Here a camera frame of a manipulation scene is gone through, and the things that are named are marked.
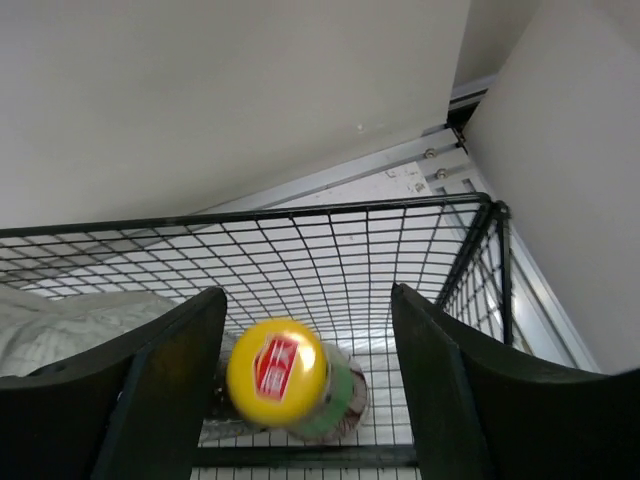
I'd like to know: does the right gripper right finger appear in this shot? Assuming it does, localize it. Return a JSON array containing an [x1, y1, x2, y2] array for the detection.
[[391, 284, 639, 479]]

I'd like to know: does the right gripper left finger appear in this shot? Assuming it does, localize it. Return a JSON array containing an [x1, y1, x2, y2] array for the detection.
[[1, 287, 227, 479]]

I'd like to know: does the black wire rack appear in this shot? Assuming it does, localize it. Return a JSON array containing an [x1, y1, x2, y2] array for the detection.
[[1, 193, 527, 479]]

